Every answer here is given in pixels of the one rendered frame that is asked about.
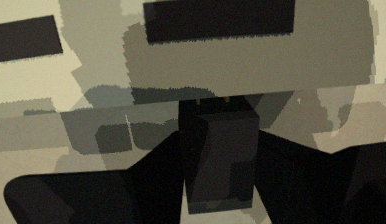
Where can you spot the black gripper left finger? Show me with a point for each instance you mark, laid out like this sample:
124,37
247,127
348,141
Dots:
148,192

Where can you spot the black two-prong charger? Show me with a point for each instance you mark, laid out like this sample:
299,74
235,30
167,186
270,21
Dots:
219,142

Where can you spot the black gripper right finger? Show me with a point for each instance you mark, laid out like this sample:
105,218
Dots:
302,185

